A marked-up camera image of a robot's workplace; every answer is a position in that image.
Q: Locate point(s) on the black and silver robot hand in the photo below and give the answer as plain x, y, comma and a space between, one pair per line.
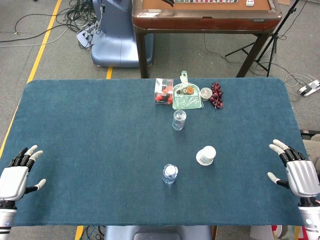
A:
170, 2

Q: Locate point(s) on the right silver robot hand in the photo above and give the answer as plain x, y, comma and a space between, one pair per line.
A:
303, 178

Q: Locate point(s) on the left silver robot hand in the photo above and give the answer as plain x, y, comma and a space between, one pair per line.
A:
12, 180

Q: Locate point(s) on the white paper cup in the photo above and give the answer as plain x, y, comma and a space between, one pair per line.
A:
206, 155

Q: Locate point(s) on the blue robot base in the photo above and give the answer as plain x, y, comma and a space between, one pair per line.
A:
115, 42

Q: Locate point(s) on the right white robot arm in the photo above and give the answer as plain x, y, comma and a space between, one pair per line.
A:
311, 218

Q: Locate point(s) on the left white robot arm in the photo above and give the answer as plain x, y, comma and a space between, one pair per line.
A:
6, 217

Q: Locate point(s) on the row of face-up mahjong tiles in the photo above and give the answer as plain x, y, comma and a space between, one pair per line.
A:
205, 1

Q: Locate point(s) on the brown mahjong table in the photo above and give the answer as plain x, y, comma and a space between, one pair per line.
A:
205, 17

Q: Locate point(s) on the single white mahjong tile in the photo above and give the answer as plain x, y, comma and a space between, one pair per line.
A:
250, 3

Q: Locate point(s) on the orange round toy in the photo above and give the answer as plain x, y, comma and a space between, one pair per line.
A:
190, 90

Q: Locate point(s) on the strawberry box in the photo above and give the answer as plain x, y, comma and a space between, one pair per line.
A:
163, 92

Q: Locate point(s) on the white power strip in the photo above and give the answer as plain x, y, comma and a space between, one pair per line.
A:
308, 88
83, 36

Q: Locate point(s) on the blue table cloth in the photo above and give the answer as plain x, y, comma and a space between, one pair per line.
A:
100, 150

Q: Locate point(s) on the small round silver tin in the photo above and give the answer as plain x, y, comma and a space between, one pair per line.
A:
206, 93

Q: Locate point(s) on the green plastic dustpan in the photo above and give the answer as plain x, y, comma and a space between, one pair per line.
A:
186, 101

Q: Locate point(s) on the dark red grape bunch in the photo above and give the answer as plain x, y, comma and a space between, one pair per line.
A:
217, 96

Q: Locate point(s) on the black tripod stand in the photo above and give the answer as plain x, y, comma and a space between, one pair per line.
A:
271, 40

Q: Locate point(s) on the clear bottle with blue label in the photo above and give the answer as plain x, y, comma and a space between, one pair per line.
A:
179, 120

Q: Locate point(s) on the white-capped water bottle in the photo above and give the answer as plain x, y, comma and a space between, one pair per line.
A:
170, 173

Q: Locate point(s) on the grey robot chassis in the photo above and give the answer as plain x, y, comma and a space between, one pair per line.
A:
157, 232

